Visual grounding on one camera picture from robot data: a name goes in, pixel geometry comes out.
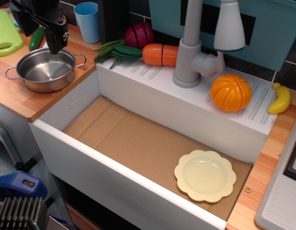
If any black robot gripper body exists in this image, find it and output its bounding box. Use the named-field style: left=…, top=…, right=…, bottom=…
left=45, top=18, right=69, bottom=55

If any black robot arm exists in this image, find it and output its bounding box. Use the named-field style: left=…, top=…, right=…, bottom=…
left=10, top=0, right=69, bottom=55

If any stainless steel pot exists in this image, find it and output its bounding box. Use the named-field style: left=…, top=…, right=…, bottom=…
left=5, top=48, right=87, bottom=93

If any white toy sink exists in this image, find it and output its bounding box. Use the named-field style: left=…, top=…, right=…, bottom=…
left=31, top=61, right=276, bottom=230

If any black finned heat sink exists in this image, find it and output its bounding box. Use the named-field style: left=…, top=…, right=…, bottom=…
left=0, top=197, right=49, bottom=230

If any green toy cucumber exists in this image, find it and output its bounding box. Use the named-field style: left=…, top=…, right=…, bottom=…
left=29, top=27, right=45, bottom=51

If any blue plastic cup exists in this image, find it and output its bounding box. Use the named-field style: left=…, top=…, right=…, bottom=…
left=74, top=2, right=101, bottom=44

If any green cutting board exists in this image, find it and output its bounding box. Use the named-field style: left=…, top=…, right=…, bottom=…
left=0, top=11, right=24, bottom=57

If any purple toy onion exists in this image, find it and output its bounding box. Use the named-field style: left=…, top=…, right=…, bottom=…
left=124, top=22, right=155, bottom=49

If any orange toy carrot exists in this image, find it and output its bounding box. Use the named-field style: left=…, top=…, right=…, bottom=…
left=93, top=39, right=179, bottom=70

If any brown cardboard sheet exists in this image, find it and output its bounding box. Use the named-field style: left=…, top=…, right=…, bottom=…
left=65, top=96, right=252, bottom=220

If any blue clamp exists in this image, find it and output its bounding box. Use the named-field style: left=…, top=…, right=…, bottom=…
left=0, top=171, right=48, bottom=199

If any grey toy faucet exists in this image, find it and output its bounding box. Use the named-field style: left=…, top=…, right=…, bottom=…
left=172, top=0, right=246, bottom=88

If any orange plastic pumpkin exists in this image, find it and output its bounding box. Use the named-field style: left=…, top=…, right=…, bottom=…
left=210, top=74, right=252, bottom=112

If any pale yellow scalloped plate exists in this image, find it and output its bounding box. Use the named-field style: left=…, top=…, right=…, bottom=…
left=174, top=150, right=237, bottom=203

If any yellow toy banana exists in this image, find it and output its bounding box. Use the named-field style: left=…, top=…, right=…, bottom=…
left=268, top=83, right=291, bottom=114

